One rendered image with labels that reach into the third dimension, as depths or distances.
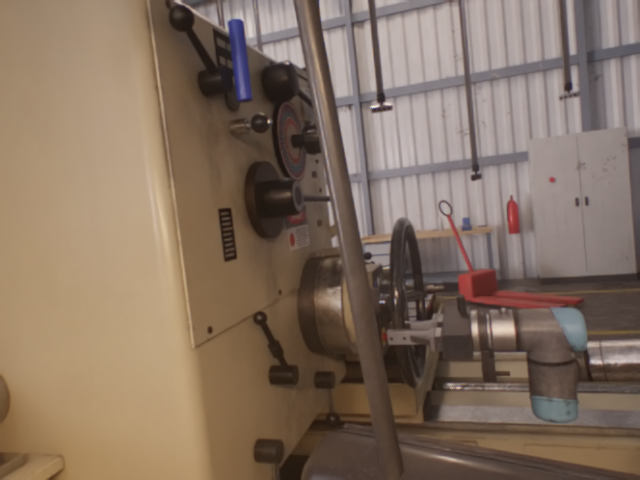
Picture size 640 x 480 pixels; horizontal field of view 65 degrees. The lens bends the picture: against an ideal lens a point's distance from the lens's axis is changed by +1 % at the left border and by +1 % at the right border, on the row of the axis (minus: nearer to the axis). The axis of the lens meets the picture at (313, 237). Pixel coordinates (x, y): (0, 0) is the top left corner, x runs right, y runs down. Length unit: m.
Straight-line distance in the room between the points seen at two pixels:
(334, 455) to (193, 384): 0.29
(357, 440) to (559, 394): 0.52
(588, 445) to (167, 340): 1.45
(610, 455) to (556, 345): 0.98
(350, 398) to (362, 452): 1.18
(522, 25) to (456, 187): 2.58
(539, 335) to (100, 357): 0.70
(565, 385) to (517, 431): 0.95
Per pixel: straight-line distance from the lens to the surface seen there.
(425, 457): 0.50
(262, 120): 0.85
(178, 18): 0.75
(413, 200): 8.56
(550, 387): 0.98
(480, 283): 6.92
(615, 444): 1.90
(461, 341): 0.92
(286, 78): 1.03
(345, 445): 0.53
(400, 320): 0.97
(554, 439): 1.89
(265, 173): 0.95
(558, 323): 0.95
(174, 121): 0.74
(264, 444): 0.92
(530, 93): 8.65
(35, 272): 0.87
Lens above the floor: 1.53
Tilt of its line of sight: 4 degrees down
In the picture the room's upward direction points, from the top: 6 degrees counter-clockwise
